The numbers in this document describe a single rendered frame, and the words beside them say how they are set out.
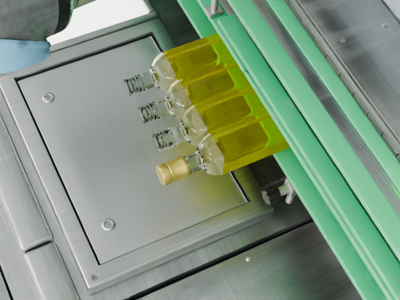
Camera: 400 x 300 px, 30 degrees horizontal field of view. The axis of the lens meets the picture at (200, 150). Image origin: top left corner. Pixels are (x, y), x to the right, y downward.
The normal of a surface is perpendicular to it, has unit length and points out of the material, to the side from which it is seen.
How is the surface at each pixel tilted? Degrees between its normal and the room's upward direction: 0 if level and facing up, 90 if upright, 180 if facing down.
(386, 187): 90
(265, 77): 90
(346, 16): 90
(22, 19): 120
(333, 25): 90
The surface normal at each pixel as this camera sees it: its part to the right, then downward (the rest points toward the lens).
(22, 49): 0.78, 0.11
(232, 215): 0.07, -0.52
